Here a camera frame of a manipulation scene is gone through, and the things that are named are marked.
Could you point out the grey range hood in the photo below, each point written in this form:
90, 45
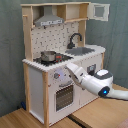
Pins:
48, 18

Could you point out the grey backdrop curtain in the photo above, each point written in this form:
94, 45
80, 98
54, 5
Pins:
113, 35

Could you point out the grey ice dispenser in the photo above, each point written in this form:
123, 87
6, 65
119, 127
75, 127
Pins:
91, 70

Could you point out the wooden toy kitchen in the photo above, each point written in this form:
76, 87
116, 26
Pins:
40, 84

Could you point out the grey toy sink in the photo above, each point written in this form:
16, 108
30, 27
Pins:
79, 51

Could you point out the left red stove knob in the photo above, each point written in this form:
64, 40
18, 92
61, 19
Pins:
56, 75

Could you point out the silver toy pot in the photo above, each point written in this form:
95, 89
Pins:
48, 55

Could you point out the oven door with window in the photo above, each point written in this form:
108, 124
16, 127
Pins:
64, 97

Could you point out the black stovetop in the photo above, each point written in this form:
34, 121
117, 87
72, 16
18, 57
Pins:
57, 58

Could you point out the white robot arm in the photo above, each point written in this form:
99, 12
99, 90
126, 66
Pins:
99, 84

